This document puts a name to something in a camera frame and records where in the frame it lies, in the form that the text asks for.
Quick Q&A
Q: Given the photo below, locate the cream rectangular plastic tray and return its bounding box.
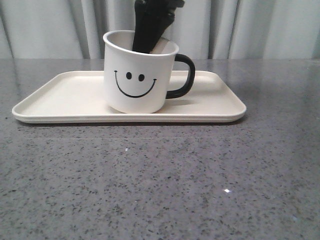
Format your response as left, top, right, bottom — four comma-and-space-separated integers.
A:
12, 70, 247, 124

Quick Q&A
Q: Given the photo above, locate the grey-white pleated curtain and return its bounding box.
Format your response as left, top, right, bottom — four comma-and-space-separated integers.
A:
0, 0, 320, 60

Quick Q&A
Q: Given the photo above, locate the white smiley mug black handle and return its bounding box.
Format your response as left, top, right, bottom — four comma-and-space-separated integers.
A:
103, 30, 196, 114

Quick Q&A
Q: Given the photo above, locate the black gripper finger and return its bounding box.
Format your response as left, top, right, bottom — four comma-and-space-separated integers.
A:
132, 0, 160, 53
148, 0, 185, 53

